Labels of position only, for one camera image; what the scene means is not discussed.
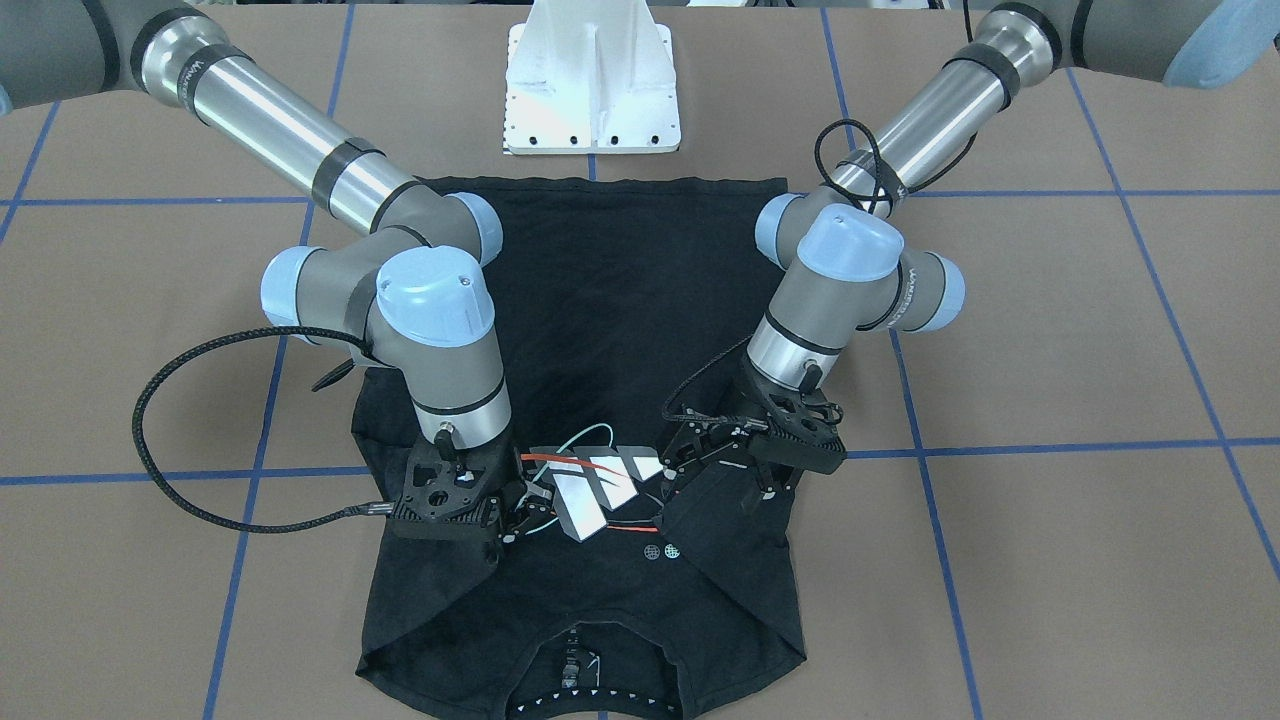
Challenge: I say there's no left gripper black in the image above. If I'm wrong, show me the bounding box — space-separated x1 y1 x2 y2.
660 360 847 501

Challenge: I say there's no black printed t-shirt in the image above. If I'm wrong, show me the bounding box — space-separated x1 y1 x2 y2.
356 177 806 719

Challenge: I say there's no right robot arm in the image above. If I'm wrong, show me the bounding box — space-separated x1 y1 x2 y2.
3 1 524 542

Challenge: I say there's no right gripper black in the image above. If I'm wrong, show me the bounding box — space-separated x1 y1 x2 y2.
388 430 536 544

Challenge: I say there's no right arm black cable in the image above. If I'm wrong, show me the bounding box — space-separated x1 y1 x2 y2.
131 325 396 530

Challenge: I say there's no brown paper table cover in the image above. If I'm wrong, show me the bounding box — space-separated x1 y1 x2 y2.
1 5 1279 719

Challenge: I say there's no white pedestal base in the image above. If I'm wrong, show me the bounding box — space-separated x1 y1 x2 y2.
503 1 682 155

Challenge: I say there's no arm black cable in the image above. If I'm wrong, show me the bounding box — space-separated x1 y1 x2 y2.
663 120 977 421
131 325 396 530

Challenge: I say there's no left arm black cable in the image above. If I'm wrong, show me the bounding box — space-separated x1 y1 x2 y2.
663 120 977 421

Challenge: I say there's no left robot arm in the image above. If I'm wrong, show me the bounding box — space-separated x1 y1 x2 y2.
756 1 1277 528

